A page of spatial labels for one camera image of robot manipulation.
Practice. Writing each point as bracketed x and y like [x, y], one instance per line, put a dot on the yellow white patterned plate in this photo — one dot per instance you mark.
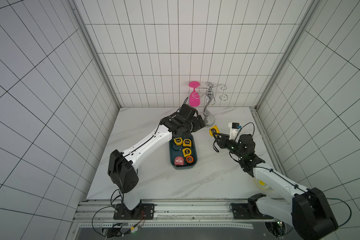
[262, 186]

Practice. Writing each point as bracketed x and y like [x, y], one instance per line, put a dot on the pink tape measure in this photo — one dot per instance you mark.
[179, 161]

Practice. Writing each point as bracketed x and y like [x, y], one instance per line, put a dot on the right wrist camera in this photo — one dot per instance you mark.
[234, 130]

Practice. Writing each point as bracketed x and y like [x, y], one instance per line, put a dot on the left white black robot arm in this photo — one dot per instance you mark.
[123, 165]

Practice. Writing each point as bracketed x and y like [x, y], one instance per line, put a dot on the yellow tape measure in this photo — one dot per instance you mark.
[178, 141]
[187, 143]
[186, 152]
[214, 131]

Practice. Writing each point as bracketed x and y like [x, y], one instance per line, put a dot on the pink wine glass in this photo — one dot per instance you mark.
[194, 98]

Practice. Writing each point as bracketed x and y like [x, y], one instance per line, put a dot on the chrome glass holder stand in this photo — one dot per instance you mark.
[210, 92]

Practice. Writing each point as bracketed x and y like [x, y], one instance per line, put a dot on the orange black tape measure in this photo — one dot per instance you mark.
[190, 160]

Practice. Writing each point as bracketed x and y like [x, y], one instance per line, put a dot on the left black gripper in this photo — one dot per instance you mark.
[196, 126]

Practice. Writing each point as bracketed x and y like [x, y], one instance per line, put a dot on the aluminium mounting rail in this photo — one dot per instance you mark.
[170, 213]

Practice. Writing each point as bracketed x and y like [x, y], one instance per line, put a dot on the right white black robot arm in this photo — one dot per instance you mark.
[306, 210]

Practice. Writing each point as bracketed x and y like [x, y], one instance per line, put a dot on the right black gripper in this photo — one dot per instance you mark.
[221, 140]

